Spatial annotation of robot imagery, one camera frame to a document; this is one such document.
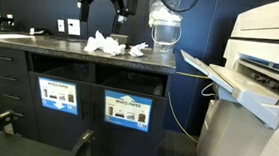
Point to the small white paper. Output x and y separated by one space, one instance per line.
136 51

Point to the large white office printer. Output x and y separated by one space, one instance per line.
243 118

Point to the black cabinet with drawers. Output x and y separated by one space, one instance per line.
23 59

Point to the dark grey small box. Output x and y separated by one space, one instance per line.
121 39

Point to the mixed paper bin label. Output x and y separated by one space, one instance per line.
58 95
127 110

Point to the right mixed paper bin label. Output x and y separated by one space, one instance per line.
127 110

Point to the white data outlet plate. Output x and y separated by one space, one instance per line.
60 25

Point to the black cart frame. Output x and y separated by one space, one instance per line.
12 144

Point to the clear plastic bucket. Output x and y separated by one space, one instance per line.
165 34

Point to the left mixed paper bin label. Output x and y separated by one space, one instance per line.
58 95

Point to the clear plastic bag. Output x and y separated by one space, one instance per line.
164 10

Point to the white power outlet plate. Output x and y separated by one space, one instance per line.
74 27

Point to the large crumpled white paper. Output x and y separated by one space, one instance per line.
96 42

